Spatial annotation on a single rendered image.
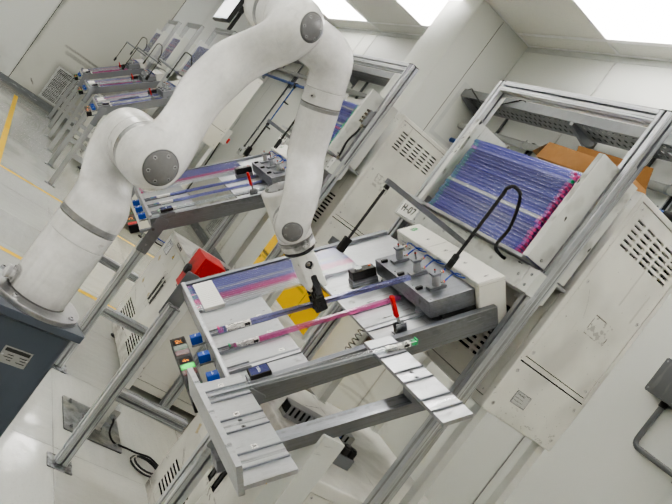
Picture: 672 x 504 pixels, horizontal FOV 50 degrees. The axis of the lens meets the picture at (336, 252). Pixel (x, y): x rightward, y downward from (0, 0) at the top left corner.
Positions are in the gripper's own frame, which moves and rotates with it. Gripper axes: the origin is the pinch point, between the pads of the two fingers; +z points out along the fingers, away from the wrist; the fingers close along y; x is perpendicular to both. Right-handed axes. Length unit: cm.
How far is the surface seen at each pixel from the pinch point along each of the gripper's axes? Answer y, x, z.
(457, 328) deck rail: -10.0, -29.8, 18.4
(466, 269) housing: 1.6, -41.4, 10.7
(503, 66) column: 306, -247, 53
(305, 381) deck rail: -10.0, 11.3, 12.7
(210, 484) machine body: 25, 44, 54
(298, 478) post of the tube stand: -36.8, 23.1, 15.3
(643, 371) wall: 60, -139, 132
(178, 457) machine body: 51, 51, 59
